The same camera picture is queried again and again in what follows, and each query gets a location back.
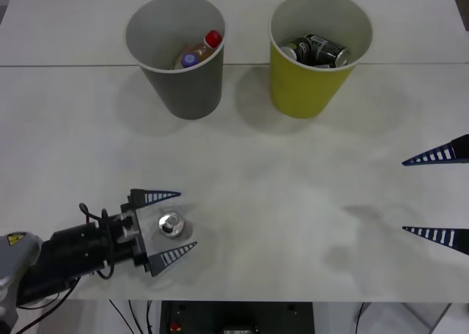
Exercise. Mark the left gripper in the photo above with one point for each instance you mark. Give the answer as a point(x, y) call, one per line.
point(136, 239)

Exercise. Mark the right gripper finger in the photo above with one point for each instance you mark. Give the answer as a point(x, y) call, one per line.
point(445, 152)
point(445, 236)

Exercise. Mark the black can red-blue emblem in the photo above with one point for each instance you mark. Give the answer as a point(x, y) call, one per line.
point(170, 225)

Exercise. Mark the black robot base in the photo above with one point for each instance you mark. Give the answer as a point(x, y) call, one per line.
point(238, 317)

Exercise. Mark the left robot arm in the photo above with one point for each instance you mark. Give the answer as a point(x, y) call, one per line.
point(73, 247)

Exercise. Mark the grey plastic bin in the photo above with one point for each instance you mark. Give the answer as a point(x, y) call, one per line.
point(190, 92)

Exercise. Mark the yellow-green plastic bin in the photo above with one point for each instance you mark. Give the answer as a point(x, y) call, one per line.
point(304, 92)

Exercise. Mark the black drink can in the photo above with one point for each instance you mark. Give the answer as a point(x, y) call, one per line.
point(324, 49)
point(291, 50)

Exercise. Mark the purple-capped bottle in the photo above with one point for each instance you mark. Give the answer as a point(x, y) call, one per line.
point(188, 60)

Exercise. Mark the red-capped amber bottle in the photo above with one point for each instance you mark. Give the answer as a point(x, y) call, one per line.
point(205, 47)

